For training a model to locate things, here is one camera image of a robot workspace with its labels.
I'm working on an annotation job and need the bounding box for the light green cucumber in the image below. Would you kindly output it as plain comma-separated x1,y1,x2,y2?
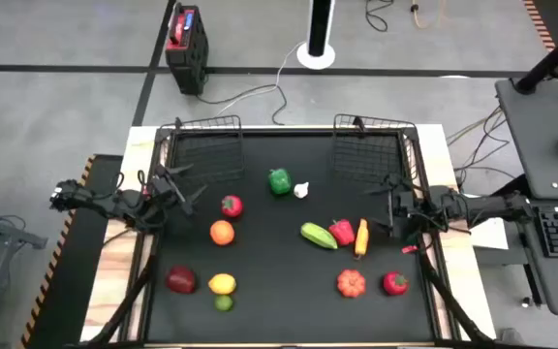
299,221,339,251

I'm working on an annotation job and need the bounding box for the black looped cable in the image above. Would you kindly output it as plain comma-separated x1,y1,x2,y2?
364,0,396,34

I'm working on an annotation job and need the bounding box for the black table mat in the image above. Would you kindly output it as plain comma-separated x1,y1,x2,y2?
145,131,436,343

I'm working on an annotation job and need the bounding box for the dark red apple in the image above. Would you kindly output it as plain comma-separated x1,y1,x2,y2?
165,264,198,296

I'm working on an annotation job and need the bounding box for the red bell pepper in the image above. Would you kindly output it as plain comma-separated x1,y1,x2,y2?
327,218,357,247

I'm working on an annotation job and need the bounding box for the black red battery box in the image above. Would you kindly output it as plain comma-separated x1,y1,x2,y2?
164,2,210,97

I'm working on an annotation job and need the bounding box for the black table frame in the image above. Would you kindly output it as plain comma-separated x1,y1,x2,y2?
118,126,459,348

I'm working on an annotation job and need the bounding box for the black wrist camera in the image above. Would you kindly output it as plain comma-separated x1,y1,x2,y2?
394,191,414,217
150,176,173,198

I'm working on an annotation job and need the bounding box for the black diagonal strut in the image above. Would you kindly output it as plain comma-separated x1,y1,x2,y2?
417,241,493,346
84,251,159,346

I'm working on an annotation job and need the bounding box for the black monitor pole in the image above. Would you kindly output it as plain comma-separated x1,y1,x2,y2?
514,18,558,96

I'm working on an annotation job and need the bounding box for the green bell pepper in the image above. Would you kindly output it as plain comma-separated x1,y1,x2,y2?
266,167,294,197

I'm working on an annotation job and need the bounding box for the grey desk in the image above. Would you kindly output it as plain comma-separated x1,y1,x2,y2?
495,77,558,316

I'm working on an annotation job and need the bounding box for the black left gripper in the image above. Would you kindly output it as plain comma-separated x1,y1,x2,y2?
150,163,209,217

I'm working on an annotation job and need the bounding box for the white floor cable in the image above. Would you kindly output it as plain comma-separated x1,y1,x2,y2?
214,41,307,118

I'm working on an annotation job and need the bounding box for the yellow lemon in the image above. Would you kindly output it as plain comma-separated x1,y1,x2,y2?
207,272,237,296

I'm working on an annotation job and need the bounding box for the grey metal stand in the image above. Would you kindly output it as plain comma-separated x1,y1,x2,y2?
0,193,50,349

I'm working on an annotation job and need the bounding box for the black floor cable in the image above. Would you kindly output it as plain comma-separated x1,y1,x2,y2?
195,82,290,127

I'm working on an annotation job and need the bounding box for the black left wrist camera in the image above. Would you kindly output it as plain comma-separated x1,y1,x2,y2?
150,176,173,198

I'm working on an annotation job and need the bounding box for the white paper sheet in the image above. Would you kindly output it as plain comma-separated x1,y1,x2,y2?
470,217,511,252

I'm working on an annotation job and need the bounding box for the orange fruit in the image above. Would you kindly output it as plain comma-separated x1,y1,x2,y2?
208,219,236,247

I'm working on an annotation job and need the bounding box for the orange pumpkin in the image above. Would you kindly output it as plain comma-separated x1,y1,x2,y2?
335,269,367,299

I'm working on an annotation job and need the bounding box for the yellow cable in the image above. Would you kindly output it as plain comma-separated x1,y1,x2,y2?
410,0,448,29

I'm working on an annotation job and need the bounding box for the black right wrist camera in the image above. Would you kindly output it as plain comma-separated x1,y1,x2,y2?
394,191,414,217

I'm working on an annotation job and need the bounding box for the black wire basket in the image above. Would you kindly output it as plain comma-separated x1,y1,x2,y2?
155,114,247,185
329,113,420,185

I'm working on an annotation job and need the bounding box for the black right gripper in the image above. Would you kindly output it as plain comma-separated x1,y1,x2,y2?
361,173,430,239

